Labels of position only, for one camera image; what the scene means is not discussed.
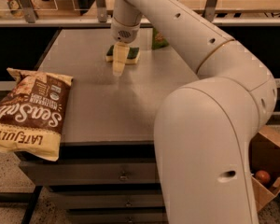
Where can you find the top drawer knob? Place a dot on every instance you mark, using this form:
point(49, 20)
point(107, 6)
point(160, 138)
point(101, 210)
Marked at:
point(123, 176)

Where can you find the red apple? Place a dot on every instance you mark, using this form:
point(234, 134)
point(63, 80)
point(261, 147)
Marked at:
point(263, 177)

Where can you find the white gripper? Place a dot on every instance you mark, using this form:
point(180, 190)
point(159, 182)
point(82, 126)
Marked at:
point(125, 34)

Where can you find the cardboard box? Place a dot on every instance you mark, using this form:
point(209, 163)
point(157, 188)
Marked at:
point(264, 154)

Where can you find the green and yellow sponge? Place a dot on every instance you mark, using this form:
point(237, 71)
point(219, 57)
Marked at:
point(132, 58)

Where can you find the grey metal drawer cabinet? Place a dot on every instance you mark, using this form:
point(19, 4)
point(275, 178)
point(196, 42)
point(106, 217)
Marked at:
point(108, 129)

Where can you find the brown sea salt chip bag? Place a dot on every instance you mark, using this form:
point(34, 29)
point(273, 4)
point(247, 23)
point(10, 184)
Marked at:
point(32, 114)

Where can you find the orange bottle on shelf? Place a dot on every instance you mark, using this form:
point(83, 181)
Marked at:
point(15, 8)

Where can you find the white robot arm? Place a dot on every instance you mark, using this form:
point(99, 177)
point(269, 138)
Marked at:
point(202, 130)

